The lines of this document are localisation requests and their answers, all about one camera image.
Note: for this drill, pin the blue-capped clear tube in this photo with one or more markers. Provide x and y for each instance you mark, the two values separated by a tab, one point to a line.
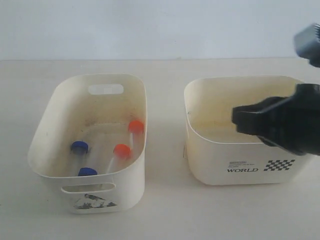
79	150
86	171

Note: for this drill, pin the orange-capped clear tube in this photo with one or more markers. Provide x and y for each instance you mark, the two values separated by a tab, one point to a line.
136	135
121	154

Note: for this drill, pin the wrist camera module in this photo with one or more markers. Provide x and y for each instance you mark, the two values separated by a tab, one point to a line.
307	44

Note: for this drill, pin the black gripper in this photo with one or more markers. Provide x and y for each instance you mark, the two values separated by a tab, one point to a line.
290	123

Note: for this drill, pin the cream plastic bin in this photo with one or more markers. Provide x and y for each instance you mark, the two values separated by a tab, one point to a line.
218	154
96	109

